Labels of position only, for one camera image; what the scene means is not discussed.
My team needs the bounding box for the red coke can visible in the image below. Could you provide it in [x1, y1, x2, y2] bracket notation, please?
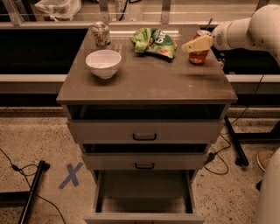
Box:
[189, 30, 211, 65]

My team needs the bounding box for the black floor cable right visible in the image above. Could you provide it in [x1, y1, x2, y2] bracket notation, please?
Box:
[203, 73, 266, 176]

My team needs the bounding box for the top drawer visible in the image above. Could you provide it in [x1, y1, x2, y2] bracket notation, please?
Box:
[63, 104, 227, 144]

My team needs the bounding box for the black chair caster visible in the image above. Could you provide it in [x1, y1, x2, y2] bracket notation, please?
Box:
[255, 180, 263, 191]

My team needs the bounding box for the black stand leg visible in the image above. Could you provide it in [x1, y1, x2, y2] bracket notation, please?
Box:
[0, 160, 50, 224]
[224, 116, 280, 166]

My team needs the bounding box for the black floor cable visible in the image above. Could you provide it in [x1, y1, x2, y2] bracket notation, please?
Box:
[203, 73, 266, 176]
[0, 148, 67, 224]

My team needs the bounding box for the tan shoe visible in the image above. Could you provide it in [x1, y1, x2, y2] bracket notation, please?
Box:
[256, 150, 274, 172]

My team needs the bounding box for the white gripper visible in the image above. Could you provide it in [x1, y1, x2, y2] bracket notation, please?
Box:
[181, 18, 252, 53]

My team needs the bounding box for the blue tape cross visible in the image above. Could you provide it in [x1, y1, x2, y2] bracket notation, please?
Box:
[59, 162, 83, 189]

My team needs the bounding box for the black floor cable left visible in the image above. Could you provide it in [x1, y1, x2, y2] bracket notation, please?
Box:
[0, 148, 67, 224]

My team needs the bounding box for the grey drawer cabinet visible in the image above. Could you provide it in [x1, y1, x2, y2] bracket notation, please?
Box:
[56, 24, 238, 224]

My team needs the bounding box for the black stand leg left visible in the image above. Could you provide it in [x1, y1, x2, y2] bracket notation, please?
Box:
[0, 160, 50, 224]

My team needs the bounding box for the green white soda can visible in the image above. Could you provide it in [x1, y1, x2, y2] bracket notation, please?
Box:
[92, 21, 110, 48]

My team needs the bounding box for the black stand leg right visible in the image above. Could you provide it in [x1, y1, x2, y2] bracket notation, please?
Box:
[224, 116, 280, 166]

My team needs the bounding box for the middle drawer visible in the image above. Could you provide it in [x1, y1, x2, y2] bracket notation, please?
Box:
[82, 143, 207, 170]

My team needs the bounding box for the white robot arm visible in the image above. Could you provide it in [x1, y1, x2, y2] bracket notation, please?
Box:
[181, 4, 280, 224]

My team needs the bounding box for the white ceramic bowl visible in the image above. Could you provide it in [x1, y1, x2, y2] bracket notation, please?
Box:
[86, 50, 122, 79]

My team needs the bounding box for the bottom drawer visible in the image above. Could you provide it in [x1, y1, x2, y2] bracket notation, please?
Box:
[84, 170, 205, 224]

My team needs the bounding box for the clear plastic bag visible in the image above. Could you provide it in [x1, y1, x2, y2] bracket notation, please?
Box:
[35, 0, 81, 21]

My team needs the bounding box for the green chip bag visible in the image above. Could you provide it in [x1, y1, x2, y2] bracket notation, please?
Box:
[131, 27, 177, 60]

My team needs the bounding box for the drawer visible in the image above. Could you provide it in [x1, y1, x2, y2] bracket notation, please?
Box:
[84, 170, 205, 224]
[63, 104, 227, 144]
[82, 143, 207, 170]

